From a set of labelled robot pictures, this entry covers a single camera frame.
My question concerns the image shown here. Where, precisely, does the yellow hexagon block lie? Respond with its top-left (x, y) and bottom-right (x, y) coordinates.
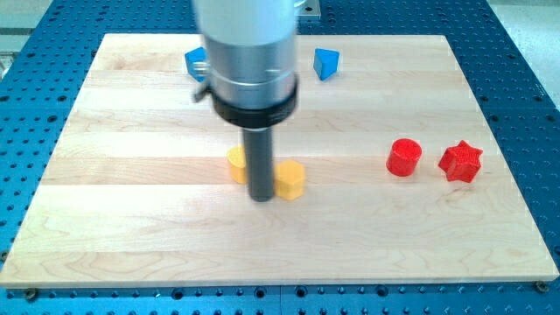
top-left (274, 159), bottom-right (305, 200)

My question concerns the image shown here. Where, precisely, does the wooden board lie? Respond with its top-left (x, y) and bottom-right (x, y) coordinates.
top-left (1, 33), bottom-right (558, 288)

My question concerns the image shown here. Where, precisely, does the blue cube block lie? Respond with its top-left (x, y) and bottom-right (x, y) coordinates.
top-left (185, 46), bottom-right (207, 82)

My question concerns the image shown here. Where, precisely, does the yellow heart block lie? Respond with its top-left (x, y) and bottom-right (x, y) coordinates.
top-left (227, 145), bottom-right (247, 184)

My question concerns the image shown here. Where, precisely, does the grey metal bracket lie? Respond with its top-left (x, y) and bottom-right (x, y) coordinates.
top-left (294, 0), bottom-right (321, 22)

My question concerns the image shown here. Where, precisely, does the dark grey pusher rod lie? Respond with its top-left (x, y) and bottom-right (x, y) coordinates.
top-left (242, 128), bottom-right (274, 202)

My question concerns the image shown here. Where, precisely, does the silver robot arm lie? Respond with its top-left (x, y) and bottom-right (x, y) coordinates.
top-left (192, 0), bottom-right (298, 130)

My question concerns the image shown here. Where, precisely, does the red star block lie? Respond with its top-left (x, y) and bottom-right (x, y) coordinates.
top-left (438, 140), bottom-right (483, 183)

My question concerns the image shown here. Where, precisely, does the blue triangle block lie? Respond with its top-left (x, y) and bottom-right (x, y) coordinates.
top-left (313, 48), bottom-right (340, 81)

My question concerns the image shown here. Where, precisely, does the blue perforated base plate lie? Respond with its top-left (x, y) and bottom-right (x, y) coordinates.
top-left (1, 0), bottom-right (559, 314)

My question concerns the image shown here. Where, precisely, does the red cylinder block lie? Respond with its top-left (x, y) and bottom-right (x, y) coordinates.
top-left (386, 138), bottom-right (423, 177)

